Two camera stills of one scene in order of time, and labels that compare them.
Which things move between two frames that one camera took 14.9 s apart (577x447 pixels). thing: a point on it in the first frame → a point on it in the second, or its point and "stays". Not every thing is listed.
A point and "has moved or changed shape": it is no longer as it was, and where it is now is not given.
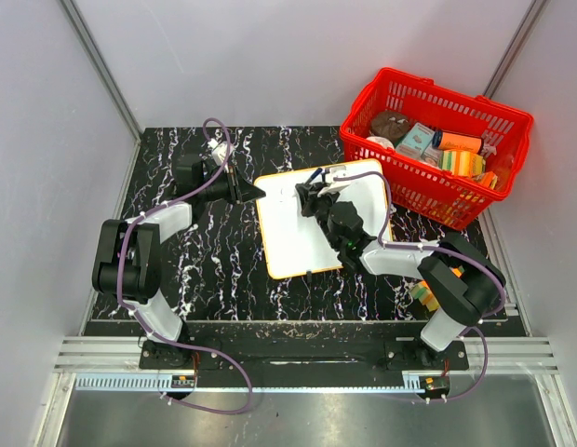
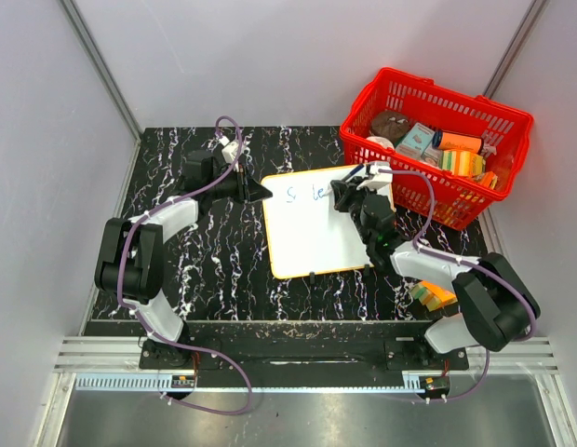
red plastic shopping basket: (449, 156) stays
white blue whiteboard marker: (314, 176) has moved or changed shape
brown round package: (390, 124) stays
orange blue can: (446, 141) stays
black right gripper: (310, 199) → (344, 192)
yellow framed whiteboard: (294, 242) stays
